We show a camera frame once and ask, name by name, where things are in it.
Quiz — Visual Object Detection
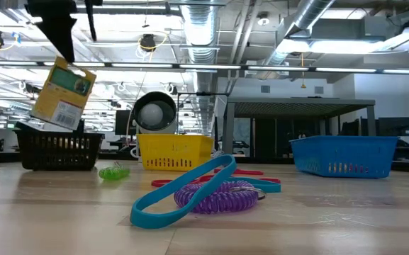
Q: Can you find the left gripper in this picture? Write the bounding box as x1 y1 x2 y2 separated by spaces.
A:
25 0 104 63

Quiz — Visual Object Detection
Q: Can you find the green coil keychain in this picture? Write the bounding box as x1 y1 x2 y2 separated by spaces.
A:
98 161 132 181

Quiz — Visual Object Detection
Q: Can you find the red rubber band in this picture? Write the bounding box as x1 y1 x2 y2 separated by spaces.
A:
150 174 282 188
213 167 265 177

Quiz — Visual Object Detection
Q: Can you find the wide teal rubber band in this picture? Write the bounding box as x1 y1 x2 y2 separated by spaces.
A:
225 176 282 194
130 154 236 230

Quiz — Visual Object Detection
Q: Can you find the dark computer monitor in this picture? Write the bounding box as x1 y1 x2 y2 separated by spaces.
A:
114 109 137 136
377 116 409 137

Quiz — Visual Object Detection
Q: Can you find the white cylinder spot lamp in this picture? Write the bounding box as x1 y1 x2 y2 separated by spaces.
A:
131 91 179 135

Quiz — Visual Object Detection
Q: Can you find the black plastic basket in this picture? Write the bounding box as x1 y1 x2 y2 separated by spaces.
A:
13 129 106 171

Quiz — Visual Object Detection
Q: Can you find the long ceiling strip light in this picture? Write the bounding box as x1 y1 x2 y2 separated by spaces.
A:
0 60 409 75

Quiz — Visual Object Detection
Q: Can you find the yellow plastic basket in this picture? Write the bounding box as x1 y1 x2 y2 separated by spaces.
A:
135 133 215 171

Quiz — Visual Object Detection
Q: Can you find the grey perforated metal shelf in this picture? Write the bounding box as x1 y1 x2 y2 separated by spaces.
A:
221 97 377 155

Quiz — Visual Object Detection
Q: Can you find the bright ceiling light panel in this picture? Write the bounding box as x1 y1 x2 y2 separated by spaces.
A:
277 24 409 56

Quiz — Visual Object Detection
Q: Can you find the blue plastic basket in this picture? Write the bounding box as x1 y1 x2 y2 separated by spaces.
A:
288 135 400 179

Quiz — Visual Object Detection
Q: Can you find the white lamp cable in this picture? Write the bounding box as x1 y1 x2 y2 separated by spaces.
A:
128 144 142 159

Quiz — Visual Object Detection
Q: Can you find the purple coil keychain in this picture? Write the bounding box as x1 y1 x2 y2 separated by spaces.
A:
173 179 267 215

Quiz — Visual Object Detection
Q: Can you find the orange hanging cord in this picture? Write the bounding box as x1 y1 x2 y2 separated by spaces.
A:
298 52 307 89

